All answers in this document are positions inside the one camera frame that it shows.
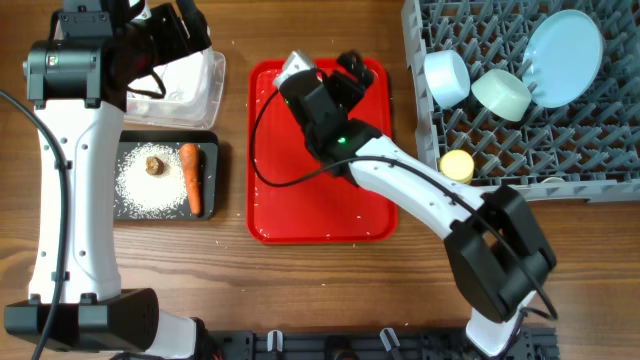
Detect light blue bowl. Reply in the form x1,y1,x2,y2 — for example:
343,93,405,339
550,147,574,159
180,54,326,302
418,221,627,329
424,50,471,109

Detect orange carrot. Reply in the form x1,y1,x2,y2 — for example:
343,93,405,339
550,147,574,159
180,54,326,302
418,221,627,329
179,143,202,216

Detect brown food scrap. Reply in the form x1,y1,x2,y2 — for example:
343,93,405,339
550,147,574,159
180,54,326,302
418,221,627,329
145,156,164,176

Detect yellow plastic cup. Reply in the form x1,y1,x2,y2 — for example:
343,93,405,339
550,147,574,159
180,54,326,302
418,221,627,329
439,149,475,184

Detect mint green bowl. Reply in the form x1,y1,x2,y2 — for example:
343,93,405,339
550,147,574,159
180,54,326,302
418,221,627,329
471,69,532,122

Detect white rice pile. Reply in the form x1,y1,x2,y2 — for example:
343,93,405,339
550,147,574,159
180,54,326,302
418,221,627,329
114,143,187,219

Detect large light blue plate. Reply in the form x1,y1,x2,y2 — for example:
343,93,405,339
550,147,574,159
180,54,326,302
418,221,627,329
521,9,604,108

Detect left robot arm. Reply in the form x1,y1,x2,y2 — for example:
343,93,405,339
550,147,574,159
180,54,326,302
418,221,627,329
4,0,222,359

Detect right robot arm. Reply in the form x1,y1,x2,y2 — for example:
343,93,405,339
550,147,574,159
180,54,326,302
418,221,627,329
273,50,558,358

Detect clear plastic waste bin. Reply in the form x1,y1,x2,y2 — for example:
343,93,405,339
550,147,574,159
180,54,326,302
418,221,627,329
125,48,226,130

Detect grey dishwasher rack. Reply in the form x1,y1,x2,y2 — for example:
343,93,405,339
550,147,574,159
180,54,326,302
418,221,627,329
401,0,639,202

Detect red serving tray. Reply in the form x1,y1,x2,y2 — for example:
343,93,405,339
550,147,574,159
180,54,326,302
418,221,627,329
246,58,398,245

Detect black rectangular tray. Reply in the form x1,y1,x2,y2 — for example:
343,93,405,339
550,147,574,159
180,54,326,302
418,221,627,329
114,130,219,221

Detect right black cable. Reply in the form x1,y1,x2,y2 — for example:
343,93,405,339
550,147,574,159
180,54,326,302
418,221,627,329
248,67,559,360

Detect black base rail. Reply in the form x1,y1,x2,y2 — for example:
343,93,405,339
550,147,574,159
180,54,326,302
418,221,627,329
204,327,559,360

